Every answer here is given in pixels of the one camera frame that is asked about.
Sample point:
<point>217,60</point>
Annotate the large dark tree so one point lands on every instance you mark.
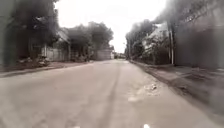
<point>31,23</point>

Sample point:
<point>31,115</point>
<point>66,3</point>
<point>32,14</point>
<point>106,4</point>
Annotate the dark grey building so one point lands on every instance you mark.
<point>200,40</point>

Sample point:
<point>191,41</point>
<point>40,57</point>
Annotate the row of trees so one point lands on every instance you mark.
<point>141,36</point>

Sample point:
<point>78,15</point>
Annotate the pale pole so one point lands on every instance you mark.
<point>171,46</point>

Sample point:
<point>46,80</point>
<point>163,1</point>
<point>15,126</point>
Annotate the group of dark trees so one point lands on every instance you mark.
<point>93,35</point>

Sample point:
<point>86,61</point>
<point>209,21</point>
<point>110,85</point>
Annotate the raised grey concrete sidewalk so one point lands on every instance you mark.
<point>196,81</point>

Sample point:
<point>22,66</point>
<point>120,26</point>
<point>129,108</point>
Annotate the dirt verge with kerb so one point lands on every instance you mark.
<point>30,68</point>

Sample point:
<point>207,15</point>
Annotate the pale corrugated fence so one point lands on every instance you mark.
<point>55,54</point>

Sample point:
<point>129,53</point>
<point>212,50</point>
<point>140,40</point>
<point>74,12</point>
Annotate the grey concrete road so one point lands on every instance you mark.
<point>100,93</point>

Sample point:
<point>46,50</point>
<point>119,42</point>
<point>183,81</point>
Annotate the pale wall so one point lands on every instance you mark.
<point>104,54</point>

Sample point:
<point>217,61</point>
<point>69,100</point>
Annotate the robot's own part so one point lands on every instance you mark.
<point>146,126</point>

